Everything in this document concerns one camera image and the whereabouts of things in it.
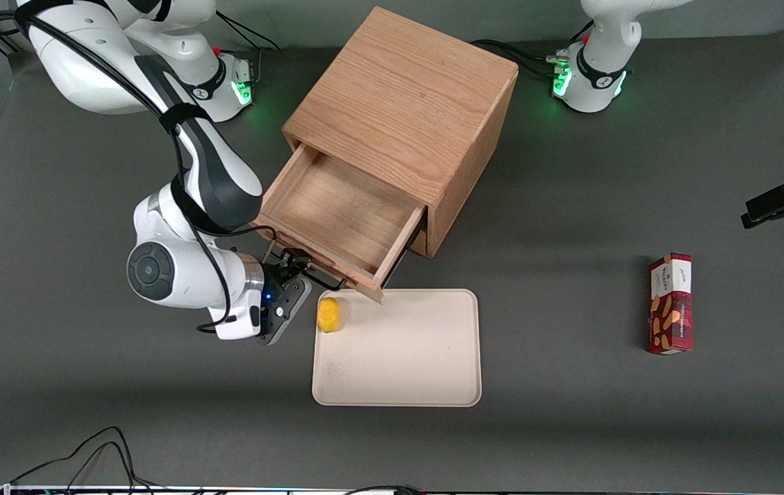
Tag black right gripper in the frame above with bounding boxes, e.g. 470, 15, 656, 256
258, 248, 313, 347

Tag black metal drawer handle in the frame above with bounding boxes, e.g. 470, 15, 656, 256
265, 239, 348, 292

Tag wooden drawer cabinet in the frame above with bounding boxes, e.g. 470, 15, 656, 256
282, 5, 521, 260

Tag yellow lemon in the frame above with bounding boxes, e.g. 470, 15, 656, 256
317, 297, 341, 333

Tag red cookie box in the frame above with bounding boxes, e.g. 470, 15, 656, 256
647, 252, 695, 355

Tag cream plastic tray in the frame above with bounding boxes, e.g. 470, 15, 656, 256
311, 288, 483, 408

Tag black right arm base cable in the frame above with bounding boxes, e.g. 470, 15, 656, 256
213, 12, 283, 88

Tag black arm base cable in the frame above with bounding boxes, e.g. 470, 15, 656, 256
213, 12, 283, 88
470, 21, 596, 78

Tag black loose cable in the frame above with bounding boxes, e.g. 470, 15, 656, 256
342, 484, 428, 495
10, 426, 159, 493

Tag black left arm base cable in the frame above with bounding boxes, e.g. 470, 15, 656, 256
470, 21, 596, 78

